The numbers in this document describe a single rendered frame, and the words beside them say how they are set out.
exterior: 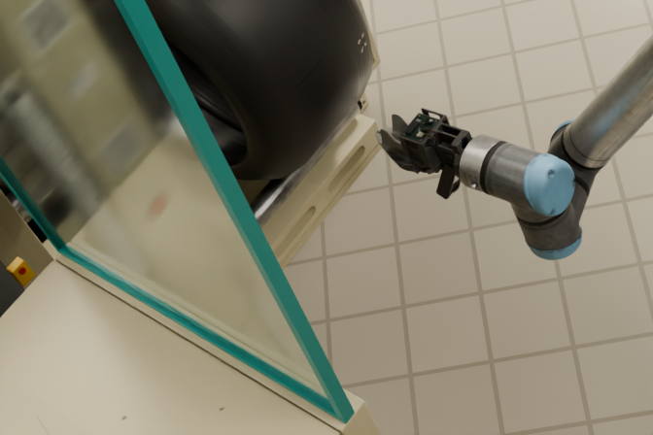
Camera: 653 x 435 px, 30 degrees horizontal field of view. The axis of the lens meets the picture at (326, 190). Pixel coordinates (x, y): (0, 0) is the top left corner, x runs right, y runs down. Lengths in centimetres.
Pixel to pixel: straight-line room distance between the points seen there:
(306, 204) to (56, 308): 65
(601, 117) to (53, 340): 89
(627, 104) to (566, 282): 126
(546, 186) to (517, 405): 113
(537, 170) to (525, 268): 125
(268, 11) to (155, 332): 55
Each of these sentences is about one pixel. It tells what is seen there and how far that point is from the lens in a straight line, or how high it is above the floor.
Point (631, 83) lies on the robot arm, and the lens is 184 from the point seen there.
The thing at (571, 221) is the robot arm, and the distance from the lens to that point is 199.
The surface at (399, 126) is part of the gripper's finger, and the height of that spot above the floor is 103.
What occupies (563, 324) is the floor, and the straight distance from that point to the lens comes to 301.
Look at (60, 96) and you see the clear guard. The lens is 126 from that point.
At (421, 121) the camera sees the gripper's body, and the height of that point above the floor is 108.
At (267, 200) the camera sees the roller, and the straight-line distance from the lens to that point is 220.
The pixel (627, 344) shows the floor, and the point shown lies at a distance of 297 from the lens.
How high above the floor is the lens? 258
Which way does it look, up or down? 50 degrees down
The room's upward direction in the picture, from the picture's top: 23 degrees counter-clockwise
